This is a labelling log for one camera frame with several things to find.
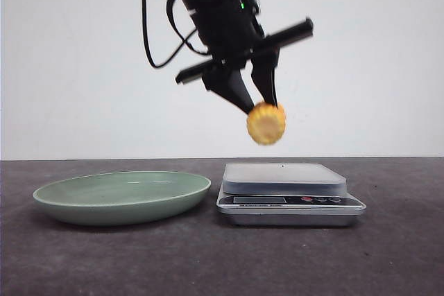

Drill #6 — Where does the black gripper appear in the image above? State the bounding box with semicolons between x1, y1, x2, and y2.
176;0;314;114

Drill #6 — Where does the yellow corn cob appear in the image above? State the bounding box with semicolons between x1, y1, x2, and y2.
246;101;286;146

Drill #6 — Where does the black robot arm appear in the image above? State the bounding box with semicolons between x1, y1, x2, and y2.
166;0;314;114

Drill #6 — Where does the silver digital kitchen scale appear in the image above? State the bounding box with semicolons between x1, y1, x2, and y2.
216;162;366;227

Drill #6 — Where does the light green plate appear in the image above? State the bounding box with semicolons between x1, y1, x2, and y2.
33;171;212;227

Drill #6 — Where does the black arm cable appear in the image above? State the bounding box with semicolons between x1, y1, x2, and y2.
137;0;212;69

